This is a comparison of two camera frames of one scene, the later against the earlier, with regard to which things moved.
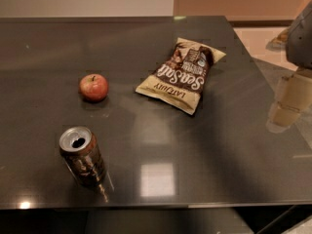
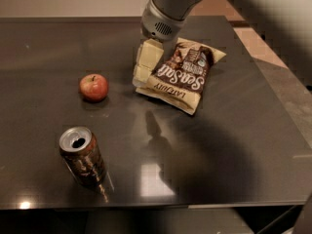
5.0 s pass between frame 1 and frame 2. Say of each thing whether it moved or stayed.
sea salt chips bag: stayed
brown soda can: stayed
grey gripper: moved
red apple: stayed
